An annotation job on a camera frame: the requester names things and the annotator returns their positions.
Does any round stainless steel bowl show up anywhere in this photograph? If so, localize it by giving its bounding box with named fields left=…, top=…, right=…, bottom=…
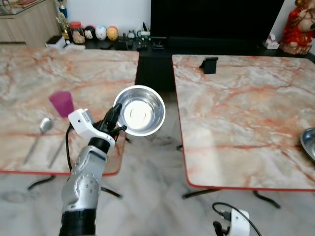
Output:
left=113, top=85, right=166, bottom=137

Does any purple plastic cup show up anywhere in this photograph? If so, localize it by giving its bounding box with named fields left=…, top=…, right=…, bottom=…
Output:
left=48, top=90, right=76, bottom=118

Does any stainless steel cutlery piece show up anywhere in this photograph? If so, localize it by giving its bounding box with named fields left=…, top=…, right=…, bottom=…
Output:
left=48, top=140, right=70, bottom=169

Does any stainless steel spoon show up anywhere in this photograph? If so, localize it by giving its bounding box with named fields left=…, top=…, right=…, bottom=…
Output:
left=23, top=117, right=54, bottom=166

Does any yellow egg-shaped toy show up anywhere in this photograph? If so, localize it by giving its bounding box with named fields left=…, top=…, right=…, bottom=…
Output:
left=106, top=25, right=120, bottom=42

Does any white egg-shaped toy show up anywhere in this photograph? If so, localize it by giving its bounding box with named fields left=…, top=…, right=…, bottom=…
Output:
left=94, top=25, right=108, bottom=41

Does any black egg-shaped toy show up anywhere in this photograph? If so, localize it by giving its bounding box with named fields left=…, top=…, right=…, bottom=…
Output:
left=84, top=25, right=97, bottom=41

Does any stainless steel plate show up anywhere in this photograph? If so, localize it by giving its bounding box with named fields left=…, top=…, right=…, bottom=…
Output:
left=300, top=126, right=315, bottom=161

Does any glass jar with red lid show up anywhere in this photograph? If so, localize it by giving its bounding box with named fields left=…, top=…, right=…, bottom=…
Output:
left=68, top=21, right=86, bottom=45

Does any small white box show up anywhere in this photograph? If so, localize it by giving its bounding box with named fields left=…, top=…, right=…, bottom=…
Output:
left=45, top=35, right=68, bottom=50

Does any marble pattern table with cutlery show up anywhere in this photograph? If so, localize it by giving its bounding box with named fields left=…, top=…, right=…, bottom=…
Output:
left=0, top=46, right=140, bottom=199

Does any gold trophy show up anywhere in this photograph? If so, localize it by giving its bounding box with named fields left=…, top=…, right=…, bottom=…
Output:
left=56, top=0, right=70, bottom=41

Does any light wooden cabinet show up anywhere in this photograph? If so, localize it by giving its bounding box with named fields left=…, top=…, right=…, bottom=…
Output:
left=0, top=0, right=63, bottom=48

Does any red and gold statue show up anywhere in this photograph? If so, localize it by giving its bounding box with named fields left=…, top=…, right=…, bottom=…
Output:
left=280, top=0, right=315, bottom=56

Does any black television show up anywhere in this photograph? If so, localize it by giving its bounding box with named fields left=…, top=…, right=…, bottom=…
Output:
left=150, top=0, right=286, bottom=41

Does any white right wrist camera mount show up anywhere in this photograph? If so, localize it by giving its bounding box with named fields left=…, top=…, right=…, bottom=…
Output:
left=223, top=208, right=252, bottom=236

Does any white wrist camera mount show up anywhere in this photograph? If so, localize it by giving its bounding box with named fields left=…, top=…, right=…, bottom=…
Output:
left=223, top=208, right=252, bottom=236
left=67, top=109, right=117, bottom=144

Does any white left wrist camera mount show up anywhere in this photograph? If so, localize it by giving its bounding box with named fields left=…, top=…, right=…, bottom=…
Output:
left=67, top=109, right=117, bottom=144

